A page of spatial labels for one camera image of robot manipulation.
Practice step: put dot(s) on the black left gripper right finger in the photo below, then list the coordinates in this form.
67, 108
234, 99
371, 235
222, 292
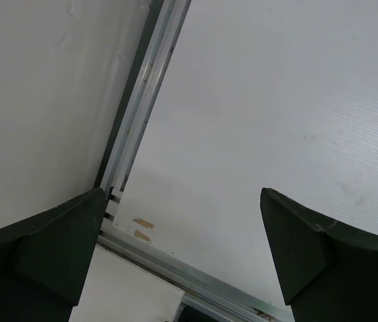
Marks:
327, 270

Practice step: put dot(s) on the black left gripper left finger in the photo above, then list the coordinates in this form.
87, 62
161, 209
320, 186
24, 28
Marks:
44, 259

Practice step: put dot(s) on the aluminium table frame rail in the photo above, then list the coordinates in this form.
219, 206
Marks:
204, 293

